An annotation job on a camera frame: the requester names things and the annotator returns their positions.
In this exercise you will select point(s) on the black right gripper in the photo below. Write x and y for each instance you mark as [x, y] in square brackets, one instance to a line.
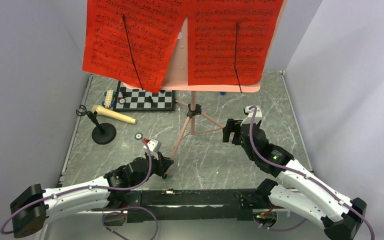
[232, 125]

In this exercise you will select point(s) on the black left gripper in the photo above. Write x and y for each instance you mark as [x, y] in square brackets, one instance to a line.
[162, 163]

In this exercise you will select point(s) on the black microphone stand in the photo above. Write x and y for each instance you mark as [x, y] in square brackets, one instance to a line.
[103, 133]

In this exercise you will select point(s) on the gold microphone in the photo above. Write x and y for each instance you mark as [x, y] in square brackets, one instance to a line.
[102, 111]

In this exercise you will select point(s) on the red sheet music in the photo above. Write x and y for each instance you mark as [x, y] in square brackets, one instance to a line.
[229, 40]
[132, 41]

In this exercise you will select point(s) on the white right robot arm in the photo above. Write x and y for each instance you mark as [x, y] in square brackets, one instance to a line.
[294, 187]

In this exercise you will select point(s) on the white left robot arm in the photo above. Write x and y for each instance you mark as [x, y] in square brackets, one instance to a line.
[36, 206]

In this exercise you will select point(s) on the small black round disc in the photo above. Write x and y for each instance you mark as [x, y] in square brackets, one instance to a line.
[138, 136]

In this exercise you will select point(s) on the black white chessboard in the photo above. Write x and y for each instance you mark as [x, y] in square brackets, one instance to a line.
[138, 100]

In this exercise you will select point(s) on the white blue toy brick car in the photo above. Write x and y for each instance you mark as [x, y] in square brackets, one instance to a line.
[109, 99]

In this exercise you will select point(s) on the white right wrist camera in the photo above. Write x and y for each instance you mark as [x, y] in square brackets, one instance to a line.
[253, 115]

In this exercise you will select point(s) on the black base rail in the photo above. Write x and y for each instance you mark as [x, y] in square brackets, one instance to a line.
[242, 204]

